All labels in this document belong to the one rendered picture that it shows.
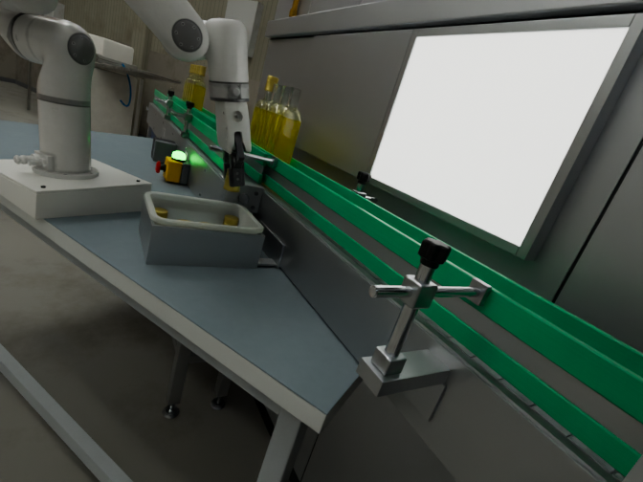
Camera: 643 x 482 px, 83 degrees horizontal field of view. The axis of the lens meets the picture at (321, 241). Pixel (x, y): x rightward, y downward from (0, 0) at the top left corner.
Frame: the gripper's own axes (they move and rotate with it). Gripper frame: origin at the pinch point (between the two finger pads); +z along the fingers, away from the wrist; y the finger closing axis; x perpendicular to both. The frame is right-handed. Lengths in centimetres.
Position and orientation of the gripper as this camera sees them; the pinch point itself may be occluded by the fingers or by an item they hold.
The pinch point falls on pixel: (233, 174)
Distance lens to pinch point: 81.6
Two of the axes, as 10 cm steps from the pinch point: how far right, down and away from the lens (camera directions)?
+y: -4.6, -4.1, 7.9
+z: -0.5, 9.0, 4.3
